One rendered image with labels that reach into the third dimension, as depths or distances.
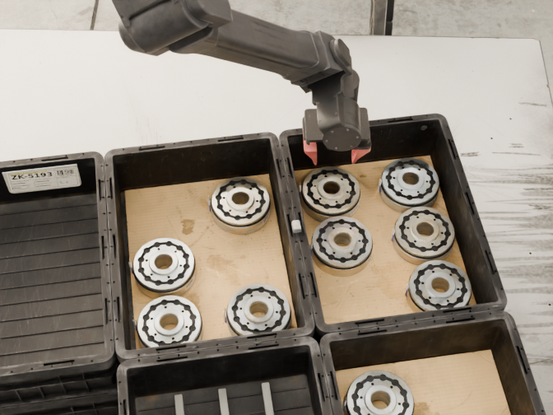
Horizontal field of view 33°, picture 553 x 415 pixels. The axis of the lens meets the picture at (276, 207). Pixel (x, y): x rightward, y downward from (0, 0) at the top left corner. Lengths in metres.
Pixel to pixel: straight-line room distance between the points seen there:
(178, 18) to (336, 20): 2.17
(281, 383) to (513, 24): 2.02
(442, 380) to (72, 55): 1.09
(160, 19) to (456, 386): 0.77
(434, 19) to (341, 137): 1.88
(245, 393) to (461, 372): 0.34
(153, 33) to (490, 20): 2.30
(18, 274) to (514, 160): 0.99
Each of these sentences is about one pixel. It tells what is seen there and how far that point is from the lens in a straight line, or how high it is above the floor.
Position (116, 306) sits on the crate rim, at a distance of 1.45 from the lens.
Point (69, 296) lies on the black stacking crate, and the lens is 1.59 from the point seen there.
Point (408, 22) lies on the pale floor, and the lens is 3.20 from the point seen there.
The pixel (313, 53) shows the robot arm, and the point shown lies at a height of 1.24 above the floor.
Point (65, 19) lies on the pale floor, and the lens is 3.24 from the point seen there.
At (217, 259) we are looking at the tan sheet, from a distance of 1.59.
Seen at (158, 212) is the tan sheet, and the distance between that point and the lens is 1.66.
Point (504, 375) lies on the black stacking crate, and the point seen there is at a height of 0.85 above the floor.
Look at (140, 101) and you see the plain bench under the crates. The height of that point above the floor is 0.70.
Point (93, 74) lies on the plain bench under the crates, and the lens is 2.07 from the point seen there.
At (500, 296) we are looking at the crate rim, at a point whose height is 0.93.
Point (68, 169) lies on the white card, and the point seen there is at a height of 0.91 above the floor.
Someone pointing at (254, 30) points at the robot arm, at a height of 1.35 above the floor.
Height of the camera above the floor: 2.18
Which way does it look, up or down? 55 degrees down
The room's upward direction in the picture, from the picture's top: 1 degrees clockwise
